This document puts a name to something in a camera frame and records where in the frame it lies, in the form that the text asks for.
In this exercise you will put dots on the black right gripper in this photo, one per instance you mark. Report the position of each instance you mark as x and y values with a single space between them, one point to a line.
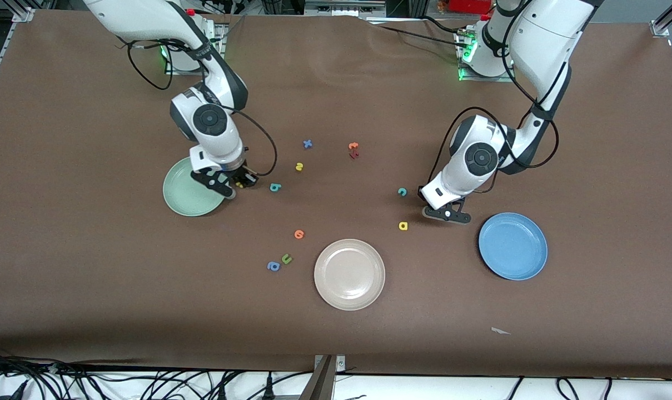
240 176

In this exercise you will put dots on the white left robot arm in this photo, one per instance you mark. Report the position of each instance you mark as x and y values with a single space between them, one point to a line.
541 44

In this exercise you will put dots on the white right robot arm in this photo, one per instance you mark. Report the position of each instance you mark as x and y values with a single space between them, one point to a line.
147 19

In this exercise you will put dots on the green plate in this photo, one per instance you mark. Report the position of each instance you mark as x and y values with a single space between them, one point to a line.
185 194

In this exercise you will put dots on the blue letter a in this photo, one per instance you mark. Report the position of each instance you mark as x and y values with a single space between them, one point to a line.
269 265

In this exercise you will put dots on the green letter u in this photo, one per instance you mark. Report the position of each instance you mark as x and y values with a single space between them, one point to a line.
286 258

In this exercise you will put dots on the blue plate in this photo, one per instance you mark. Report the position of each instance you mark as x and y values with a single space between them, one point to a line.
512 246

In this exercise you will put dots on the beige plate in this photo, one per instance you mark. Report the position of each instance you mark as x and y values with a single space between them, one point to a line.
349 274

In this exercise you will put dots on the brown paper table cover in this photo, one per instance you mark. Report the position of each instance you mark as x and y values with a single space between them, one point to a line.
336 83

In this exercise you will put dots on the white paper scrap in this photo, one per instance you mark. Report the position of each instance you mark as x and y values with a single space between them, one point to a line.
500 331

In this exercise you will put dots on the red box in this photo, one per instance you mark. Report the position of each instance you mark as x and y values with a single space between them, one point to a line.
469 5

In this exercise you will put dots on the aluminium corner profile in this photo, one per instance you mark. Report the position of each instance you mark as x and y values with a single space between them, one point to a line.
661 25
24 15

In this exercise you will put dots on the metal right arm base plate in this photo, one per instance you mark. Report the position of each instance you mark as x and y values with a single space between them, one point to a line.
220 33

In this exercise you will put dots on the metal frame bar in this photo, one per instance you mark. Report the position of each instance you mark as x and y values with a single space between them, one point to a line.
341 8

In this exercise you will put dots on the metal table edge bracket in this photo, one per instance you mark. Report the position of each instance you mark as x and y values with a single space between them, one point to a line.
322 383

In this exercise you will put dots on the aluminium side rail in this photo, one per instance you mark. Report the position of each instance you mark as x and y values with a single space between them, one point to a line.
2 53

